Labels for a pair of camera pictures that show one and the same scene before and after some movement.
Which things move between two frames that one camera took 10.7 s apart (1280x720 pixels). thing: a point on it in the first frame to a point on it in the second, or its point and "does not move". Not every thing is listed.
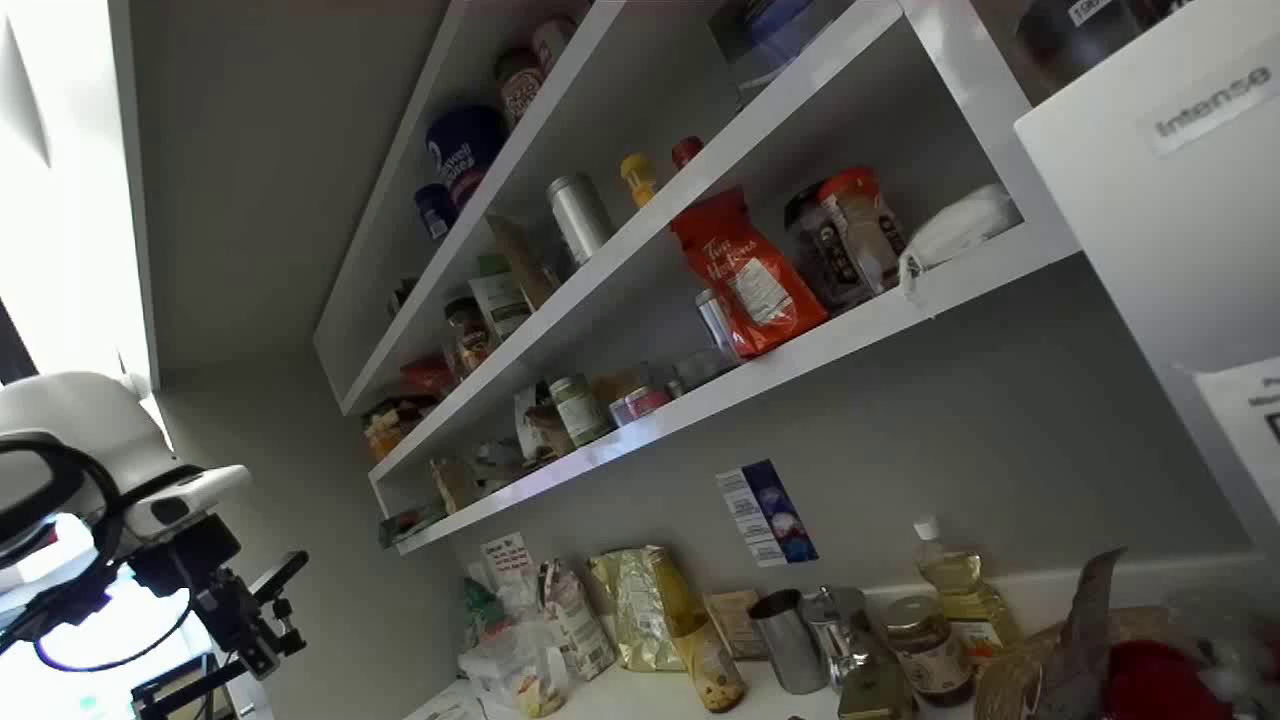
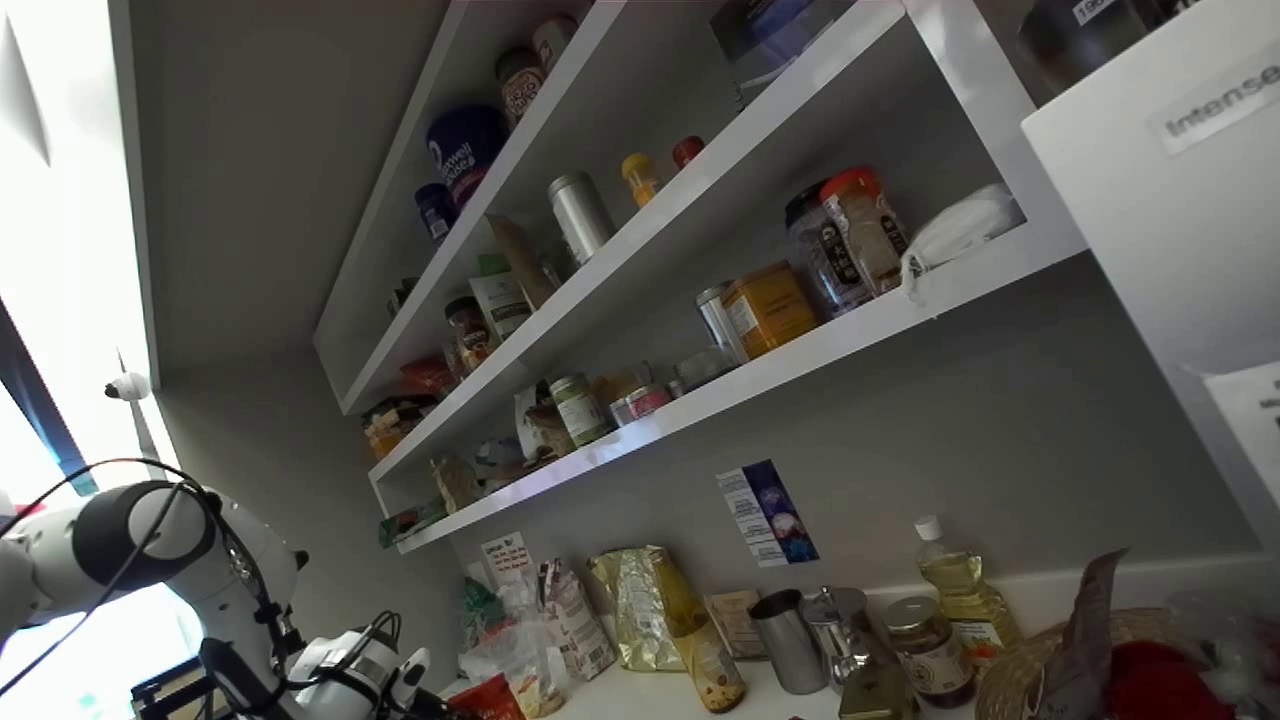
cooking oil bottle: (974, 613) does not move
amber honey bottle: (854, 233) does not move
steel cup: (795, 640) does not move
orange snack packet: (758, 289) to (486, 703)
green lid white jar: (572, 407) does not move
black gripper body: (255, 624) to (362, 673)
